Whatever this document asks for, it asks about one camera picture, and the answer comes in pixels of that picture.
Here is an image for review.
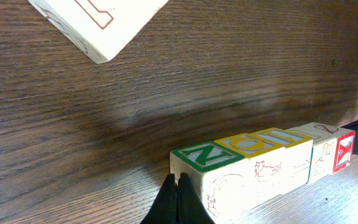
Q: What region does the block with C red side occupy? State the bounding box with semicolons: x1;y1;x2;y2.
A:
215;133;285;208

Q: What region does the block with car picture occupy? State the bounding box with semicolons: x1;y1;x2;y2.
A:
253;128;313;194

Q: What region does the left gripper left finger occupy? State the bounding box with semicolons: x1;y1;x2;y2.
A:
141;174;177;224

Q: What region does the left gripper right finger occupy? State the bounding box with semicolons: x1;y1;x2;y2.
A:
177;172;214;224

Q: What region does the block with N red side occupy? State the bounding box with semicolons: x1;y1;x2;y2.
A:
29;0;168;63

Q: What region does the block with red X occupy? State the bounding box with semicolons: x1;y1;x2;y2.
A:
314;124;356;174

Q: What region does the block with green side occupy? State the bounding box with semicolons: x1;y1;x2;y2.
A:
170;141;253;223

